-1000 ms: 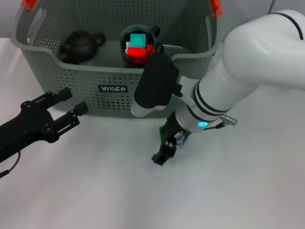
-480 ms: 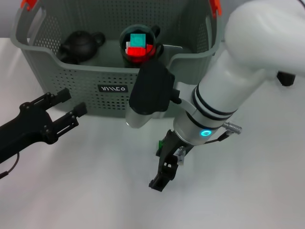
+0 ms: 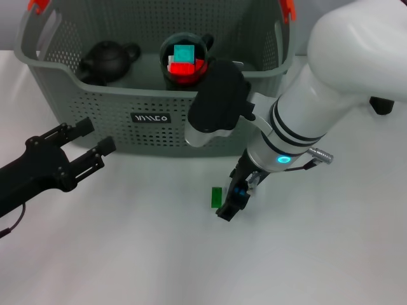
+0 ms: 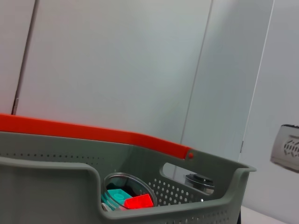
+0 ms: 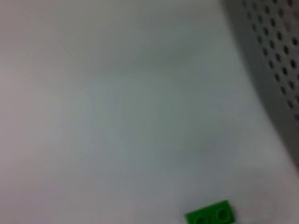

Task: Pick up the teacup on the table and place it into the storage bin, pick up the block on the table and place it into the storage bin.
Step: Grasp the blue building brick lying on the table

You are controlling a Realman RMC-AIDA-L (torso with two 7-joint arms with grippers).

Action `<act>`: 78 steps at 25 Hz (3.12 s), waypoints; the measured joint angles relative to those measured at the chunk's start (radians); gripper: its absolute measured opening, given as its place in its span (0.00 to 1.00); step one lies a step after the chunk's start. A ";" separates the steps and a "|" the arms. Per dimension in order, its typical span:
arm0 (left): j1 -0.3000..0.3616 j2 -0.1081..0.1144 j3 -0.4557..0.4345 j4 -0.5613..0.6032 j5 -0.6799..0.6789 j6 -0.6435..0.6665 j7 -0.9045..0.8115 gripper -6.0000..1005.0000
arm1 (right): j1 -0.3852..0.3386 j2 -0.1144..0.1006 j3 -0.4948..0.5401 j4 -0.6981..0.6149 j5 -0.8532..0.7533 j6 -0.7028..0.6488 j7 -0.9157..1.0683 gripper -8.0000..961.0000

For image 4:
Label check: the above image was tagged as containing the glass teacup black base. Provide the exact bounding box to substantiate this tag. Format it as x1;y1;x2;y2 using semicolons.
101;172;157;212

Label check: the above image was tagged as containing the teal square toy plate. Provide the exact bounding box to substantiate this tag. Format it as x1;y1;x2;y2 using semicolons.
101;188;133;207

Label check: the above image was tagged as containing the long red toy brick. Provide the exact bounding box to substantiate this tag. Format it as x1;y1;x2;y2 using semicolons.
123;194;154;209

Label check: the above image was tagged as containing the grey perforated storage basket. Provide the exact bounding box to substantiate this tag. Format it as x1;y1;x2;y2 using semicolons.
0;132;257;224

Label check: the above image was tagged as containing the glass pitcher black handle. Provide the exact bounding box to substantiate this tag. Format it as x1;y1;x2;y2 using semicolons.
185;174;242;224

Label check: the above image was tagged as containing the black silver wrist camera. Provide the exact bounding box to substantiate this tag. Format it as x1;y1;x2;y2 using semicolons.
270;124;299;174

